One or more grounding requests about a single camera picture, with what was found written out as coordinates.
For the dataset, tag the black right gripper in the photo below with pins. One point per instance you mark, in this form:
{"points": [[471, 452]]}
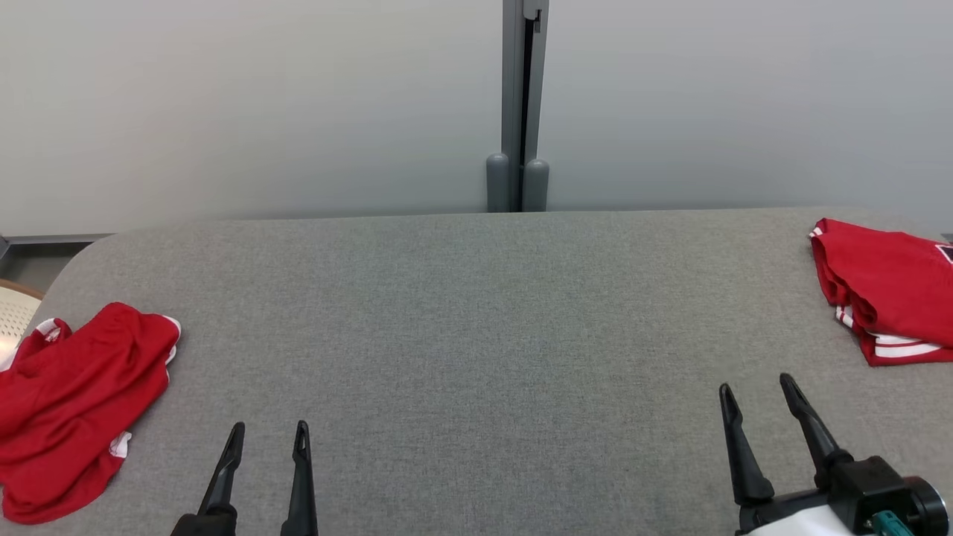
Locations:
{"points": [[871, 487]]}

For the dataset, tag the white perforated laundry basket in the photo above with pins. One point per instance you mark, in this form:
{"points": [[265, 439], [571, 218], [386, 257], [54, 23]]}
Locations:
{"points": [[16, 320]]}

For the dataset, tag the grey floor rail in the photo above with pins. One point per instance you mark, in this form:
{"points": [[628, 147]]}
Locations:
{"points": [[52, 243]]}

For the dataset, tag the plain red garment white trim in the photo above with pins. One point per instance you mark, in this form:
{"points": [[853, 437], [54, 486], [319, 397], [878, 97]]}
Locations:
{"points": [[74, 402]]}

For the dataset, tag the grey double partition post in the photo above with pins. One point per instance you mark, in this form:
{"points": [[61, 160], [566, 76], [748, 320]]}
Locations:
{"points": [[514, 112]]}

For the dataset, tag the red jersey with black lettering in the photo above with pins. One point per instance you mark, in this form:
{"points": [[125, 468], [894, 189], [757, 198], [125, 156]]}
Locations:
{"points": [[893, 290]]}

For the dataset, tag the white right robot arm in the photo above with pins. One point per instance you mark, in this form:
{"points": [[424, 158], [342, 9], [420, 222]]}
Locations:
{"points": [[811, 524]]}

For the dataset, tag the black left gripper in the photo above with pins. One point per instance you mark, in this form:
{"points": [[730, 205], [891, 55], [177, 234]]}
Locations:
{"points": [[205, 525]]}

